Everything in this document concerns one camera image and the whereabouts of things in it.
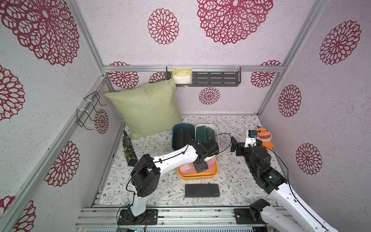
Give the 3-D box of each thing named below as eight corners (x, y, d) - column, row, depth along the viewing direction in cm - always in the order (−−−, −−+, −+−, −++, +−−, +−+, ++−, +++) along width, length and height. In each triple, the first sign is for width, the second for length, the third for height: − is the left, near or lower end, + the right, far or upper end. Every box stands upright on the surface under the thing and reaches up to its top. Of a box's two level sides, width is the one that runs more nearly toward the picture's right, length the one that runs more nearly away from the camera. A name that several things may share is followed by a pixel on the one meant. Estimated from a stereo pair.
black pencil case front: (185, 197, 82) (185, 196, 80) (185, 185, 86) (185, 183, 84) (220, 197, 82) (220, 196, 80) (218, 185, 86) (219, 183, 84)
